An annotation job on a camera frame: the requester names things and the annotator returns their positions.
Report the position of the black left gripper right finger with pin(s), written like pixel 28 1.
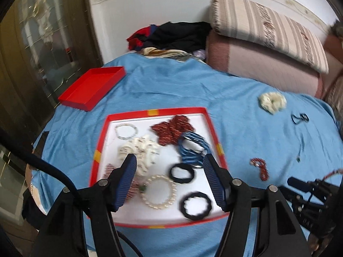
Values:
pixel 219 181

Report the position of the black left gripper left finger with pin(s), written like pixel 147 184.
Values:
pixel 120 182

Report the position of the red jewelry box white interior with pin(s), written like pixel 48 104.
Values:
pixel 135 213

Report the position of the blue striped scrunchie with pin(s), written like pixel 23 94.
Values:
pixel 192 149

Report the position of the cream floral scrunchie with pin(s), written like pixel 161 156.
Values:
pixel 145 150

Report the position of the red patterned scrunchie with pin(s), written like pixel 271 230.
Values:
pixel 168 132

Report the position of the cream fluffy scrunchie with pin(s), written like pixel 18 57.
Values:
pixel 272 102

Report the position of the red box lid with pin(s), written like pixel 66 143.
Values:
pixel 91 87

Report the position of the pink folded quilt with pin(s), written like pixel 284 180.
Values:
pixel 250 60

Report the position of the patterned silk scarf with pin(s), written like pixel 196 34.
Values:
pixel 175 54

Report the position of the red garment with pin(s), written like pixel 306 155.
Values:
pixel 137 39

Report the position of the black clothing pile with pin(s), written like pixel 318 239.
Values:
pixel 188 37

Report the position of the dark glass cabinet door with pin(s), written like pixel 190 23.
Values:
pixel 46 45

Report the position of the striped beige pillow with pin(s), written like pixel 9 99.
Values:
pixel 256 23

